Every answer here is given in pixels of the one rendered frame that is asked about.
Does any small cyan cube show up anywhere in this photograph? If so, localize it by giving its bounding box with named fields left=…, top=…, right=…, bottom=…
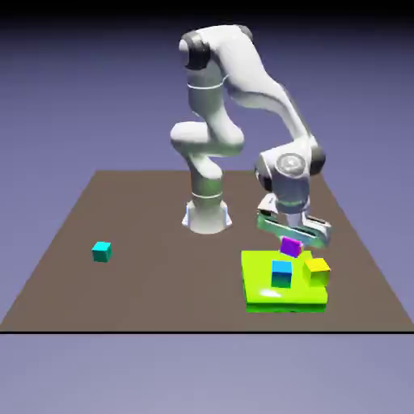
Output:
left=91, top=241, right=113, bottom=264

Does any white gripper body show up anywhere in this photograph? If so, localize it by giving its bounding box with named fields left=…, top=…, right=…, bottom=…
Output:
left=256, top=209, right=333, bottom=249

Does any small blue cube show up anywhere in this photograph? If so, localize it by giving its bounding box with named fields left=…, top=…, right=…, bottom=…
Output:
left=270, top=260, right=294, bottom=289

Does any small yellow cube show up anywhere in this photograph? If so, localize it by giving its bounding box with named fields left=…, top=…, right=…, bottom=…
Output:
left=302, top=257, right=332, bottom=288

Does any large lime green box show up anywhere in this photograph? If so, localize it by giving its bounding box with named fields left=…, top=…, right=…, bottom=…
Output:
left=240, top=249, right=328, bottom=314

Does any small purple cube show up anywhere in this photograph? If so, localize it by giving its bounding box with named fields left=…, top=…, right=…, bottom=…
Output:
left=279, top=236, right=303, bottom=259

